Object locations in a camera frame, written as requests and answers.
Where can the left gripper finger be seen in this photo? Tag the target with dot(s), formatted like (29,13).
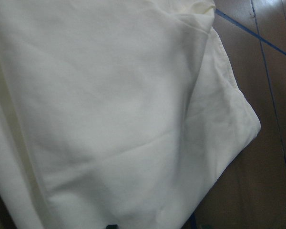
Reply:
(113,226)

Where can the cream long-sleeve cat shirt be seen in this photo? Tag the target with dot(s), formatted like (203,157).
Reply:
(114,112)

